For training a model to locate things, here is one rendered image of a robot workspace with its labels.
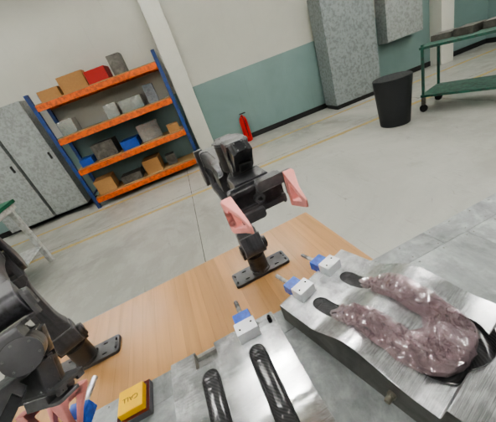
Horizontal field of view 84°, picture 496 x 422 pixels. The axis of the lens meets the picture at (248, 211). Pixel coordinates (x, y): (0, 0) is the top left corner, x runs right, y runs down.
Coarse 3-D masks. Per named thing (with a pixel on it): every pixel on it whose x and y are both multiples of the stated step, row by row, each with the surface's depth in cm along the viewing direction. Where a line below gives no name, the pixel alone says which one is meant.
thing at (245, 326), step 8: (240, 312) 68; (248, 312) 67; (240, 320) 66; (248, 320) 64; (240, 328) 62; (248, 328) 62; (256, 328) 62; (240, 336) 61; (248, 336) 62; (256, 336) 63
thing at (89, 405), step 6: (96, 378) 60; (90, 384) 59; (90, 390) 58; (90, 402) 55; (72, 408) 55; (84, 408) 54; (90, 408) 55; (72, 414) 54; (84, 414) 53; (90, 414) 54; (84, 420) 53; (90, 420) 54
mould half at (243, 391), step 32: (256, 320) 66; (224, 352) 62; (288, 352) 57; (192, 384) 58; (224, 384) 56; (256, 384) 54; (288, 384) 52; (192, 416) 53; (256, 416) 49; (320, 416) 44
